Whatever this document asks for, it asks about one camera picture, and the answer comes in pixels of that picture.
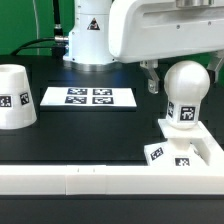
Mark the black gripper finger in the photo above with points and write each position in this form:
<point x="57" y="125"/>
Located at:
<point x="215" y="64"/>
<point x="148" y="67"/>

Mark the white lamp bulb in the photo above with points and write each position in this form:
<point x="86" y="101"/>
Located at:
<point x="186" y="83"/>

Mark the white lamp base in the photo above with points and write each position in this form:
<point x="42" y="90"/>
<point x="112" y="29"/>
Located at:
<point x="176" y="151"/>

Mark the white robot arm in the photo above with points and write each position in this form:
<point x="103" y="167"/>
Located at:
<point x="107" y="32"/>

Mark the white lamp hood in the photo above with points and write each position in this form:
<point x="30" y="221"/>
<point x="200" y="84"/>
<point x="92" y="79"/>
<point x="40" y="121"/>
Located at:
<point x="16" y="104"/>

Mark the white marker tag sheet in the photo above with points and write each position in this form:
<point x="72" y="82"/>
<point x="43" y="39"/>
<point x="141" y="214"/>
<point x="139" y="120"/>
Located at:
<point x="89" y="97"/>

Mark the white L-shaped fence wall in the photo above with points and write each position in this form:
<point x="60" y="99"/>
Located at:
<point x="108" y="180"/>

